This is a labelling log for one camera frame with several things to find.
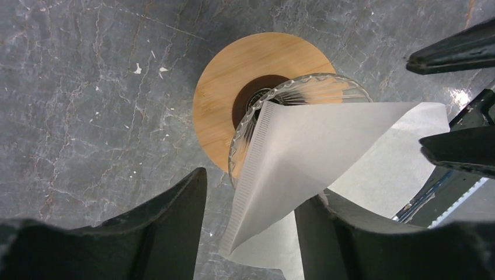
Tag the white paper coffee filter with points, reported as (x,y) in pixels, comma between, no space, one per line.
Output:
(369,153)

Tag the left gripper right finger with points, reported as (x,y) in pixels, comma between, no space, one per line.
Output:
(340,240)

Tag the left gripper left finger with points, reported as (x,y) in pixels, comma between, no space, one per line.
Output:
(158,239)

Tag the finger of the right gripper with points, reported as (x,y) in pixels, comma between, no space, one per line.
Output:
(468,150)
(472,48)

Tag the clear glass dripper cone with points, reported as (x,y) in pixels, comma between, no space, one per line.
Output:
(314,88)

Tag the round wooden dripper holder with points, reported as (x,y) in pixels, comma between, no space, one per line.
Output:
(231,79)

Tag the white toothed cable rail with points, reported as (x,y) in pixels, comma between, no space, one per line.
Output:
(458,202)

